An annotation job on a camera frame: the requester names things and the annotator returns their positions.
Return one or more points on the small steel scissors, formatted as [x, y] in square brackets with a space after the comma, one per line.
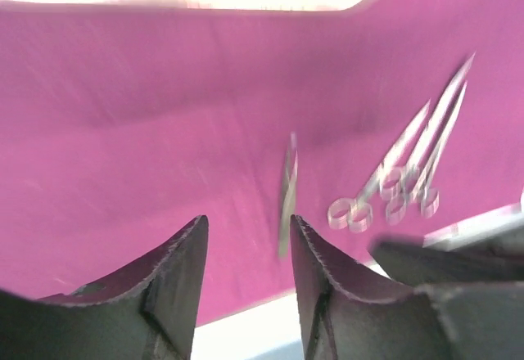
[434, 125]

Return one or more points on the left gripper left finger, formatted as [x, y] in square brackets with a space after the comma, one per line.
[145, 310]

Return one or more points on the steel hemostat forceps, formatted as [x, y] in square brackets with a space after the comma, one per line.
[411, 184]

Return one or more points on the long steel scissors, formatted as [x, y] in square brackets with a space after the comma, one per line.
[357, 213]

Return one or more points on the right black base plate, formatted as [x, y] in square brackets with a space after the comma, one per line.
[407, 260]

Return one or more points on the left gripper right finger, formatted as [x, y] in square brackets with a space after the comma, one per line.
[348, 311]

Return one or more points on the steel tweezers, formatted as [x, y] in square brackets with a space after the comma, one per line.
[288, 195]

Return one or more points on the purple cloth wrap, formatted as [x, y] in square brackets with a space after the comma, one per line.
[119, 125]

